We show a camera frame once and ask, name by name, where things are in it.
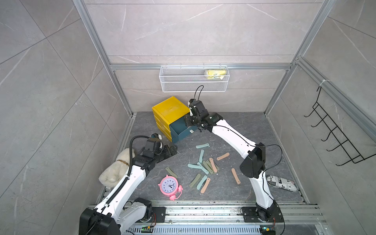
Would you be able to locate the teal top drawer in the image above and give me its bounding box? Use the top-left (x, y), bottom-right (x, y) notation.
top-left (169, 117), bottom-right (197, 144)

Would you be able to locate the yellow drawer cabinet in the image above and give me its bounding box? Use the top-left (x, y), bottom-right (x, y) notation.
top-left (152, 97), bottom-right (190, 141)

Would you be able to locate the pink knife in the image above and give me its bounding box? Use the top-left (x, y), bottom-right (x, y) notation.
top-left (200, 178), bottom-right (211, 193)
top-left (216, 152), bottom-right (230, 161)
top-left (231, 168), bottom-right (241, 185)
top-left (209, 158), bottom-right (218, 173)

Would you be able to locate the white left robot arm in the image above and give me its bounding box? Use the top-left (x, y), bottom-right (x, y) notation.
top-left (78, 145), bottom-right (177, 235)

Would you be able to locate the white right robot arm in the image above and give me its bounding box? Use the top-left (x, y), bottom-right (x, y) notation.
top-left (185, 104), bottom-right (278, 222)

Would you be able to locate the olive knife left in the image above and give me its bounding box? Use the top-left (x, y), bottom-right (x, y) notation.
top-left (165, 167), bottom-right (178, 178)

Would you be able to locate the olive knife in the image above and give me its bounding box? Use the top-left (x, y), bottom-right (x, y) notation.
top-left (165, 167), bottom-right (178, 178)
top-left (206, 160), bottom-right (219, 171)
top-left (202, 161), bottom-right (214, 174)
top-left (189, 173), bottom-right (201, 188)

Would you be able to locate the mint knife upper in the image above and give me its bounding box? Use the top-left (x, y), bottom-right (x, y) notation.
top-left (196, 143), bottom-right (210, 149)

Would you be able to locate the mint knife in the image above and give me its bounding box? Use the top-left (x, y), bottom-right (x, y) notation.
top-left (196, 175), bottom-right (208, 190)
top-left (196, 143), bottom-right (210, 149)

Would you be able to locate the pink alarm clock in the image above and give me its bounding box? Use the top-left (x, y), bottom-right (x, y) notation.
top-left (158, 175), bottom-right (183, 201)

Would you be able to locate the white plush teddy bear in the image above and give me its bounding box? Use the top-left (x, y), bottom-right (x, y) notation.
top-left (99, 148), bottom-right (130, 189)

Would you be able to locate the mint knife vertical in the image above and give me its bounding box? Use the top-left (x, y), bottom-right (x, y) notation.
top-left (199, 149), bottom-right (204, 163)

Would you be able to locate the yellow sponge in basket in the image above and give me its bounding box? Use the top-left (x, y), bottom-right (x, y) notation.
top-left (204, 70), bottom-right (227, 80)

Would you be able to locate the olive knife right centre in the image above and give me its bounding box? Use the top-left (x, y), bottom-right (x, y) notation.
top-left (206, 160), bottom-right (219, 171)

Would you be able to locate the olive knife lower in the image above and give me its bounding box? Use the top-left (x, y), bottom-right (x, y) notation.
top-left (189, 173), bottom-right (201, 188)

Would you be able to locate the mint knife diagonal centre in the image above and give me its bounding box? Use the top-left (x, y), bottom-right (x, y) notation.
top-left (197, 162), bottom-right (209, 174)

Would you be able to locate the mint knife lower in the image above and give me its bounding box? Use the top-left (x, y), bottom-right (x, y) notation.
top-left (196, 175), bottom-right (208, 190)

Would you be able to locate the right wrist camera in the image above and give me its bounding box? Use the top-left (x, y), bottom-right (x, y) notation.
top-left (189, 99), bottom-right (208, 116)

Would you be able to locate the white wire mesh basket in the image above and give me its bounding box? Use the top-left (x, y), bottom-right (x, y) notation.
top-left (159, 65), bottom-right (230, 93)

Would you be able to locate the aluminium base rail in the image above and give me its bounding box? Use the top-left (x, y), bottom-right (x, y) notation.
top-left (123, 201), bottom-right (328, 235)

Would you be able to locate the black wall hook rack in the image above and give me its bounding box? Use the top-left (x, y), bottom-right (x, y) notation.
top-left (304, 86), bottom-right (376, 166)

